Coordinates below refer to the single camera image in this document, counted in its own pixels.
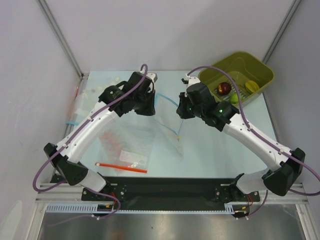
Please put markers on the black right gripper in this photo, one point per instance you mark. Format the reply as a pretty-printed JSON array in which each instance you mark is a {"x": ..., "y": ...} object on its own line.
[{"x": 182, "y": 107}]

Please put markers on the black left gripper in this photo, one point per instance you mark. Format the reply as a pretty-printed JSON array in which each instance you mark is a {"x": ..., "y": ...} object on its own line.
[{"x": 150, "y": 110}]

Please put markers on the red apple toy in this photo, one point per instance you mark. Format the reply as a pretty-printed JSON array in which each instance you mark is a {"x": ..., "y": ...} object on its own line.
[{"x": 224, "y": 88}]

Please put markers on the green lime toy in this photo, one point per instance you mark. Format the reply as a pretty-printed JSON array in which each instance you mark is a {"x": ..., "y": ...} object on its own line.
[{"x": 234, "y": 99}]

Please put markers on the clear bag blue zipper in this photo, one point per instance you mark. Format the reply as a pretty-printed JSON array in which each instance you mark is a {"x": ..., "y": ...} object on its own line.
[{"x": 165, "y": 122}]

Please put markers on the olive green plastic bin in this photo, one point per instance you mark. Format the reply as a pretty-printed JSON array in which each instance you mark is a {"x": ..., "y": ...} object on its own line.
[{"x": 241, "y": 67}]

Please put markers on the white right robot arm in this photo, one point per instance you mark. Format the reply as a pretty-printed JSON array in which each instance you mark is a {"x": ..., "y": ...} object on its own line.
[{"x": 281, "y": 171}]

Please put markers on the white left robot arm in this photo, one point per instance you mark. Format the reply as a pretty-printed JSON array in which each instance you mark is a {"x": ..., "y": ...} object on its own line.
[{"x": 73, "y": 171}]

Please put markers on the clear bag with round dots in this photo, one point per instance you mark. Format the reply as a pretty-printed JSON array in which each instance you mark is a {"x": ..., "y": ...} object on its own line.
[{"x": 89, "y": 93}]

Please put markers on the clear bag red zipper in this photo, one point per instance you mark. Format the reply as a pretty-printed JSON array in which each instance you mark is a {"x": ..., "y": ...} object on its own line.
[{"x": 126, "y": 148}]

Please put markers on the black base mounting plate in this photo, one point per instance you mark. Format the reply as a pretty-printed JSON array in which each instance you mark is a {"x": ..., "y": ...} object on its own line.
[{"x": 173, "y": 194}]

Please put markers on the aluminium frame rail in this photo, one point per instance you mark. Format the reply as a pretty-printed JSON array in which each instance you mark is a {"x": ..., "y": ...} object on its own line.
[{"x": 72, "y": 194}]

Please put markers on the white slotted cable duct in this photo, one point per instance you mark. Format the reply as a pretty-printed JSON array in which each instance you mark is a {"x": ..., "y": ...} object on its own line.
[{"x": 105, "y": 208}]

